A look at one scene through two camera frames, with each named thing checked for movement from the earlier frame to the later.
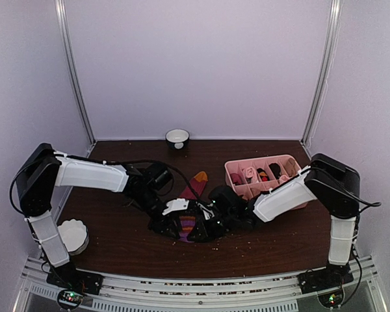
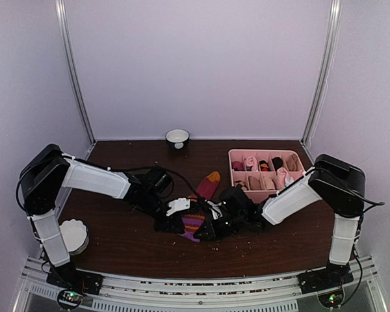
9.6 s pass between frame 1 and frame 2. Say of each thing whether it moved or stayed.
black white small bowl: stayed
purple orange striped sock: moved
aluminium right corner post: stayed
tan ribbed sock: moved
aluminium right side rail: stayed
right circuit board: stayed
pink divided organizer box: moved
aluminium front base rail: stayed
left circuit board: stayed
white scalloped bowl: stayed
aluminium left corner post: stayed
